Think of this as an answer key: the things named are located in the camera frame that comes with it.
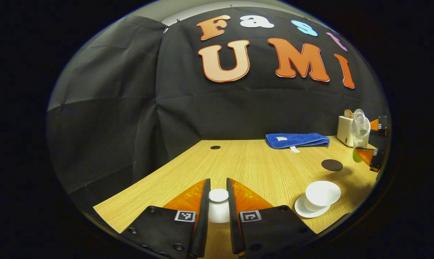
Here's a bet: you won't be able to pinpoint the blue folded towel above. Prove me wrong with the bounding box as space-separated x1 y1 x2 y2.
265 133 330 153

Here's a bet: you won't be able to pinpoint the white teacup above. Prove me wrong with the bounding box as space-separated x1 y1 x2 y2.
304 181 342 212

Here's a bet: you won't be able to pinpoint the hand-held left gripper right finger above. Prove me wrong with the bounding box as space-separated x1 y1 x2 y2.
227 178 317 259

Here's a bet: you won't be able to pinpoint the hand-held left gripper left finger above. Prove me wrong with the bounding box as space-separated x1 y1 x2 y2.
120 178 211 259

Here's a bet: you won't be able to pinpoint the black backdrop cloth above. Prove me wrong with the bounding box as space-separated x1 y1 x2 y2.
46 7 390 216

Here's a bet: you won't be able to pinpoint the white saucer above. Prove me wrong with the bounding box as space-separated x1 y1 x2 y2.
294 194 331 219

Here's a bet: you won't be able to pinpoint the clear water bottle green bottom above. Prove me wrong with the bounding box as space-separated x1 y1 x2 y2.
351 109 371 163

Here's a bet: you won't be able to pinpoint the white toaster box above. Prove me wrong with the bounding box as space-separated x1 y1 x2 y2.
337 115 356 147

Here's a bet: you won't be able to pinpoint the dark brown round coaster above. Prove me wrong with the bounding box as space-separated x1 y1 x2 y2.
321 159 343 172

